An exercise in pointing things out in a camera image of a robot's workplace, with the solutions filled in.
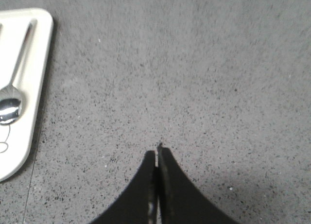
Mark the stainless steel spoon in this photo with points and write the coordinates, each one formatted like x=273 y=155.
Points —
x=11 y=99

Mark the cream rabbit print tray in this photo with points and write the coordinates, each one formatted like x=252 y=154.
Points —
x=16 y=138

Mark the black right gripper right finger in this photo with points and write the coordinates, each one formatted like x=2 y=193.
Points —
x=180 y=201

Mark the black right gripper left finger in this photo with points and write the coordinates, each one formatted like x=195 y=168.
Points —
x=137 y=203

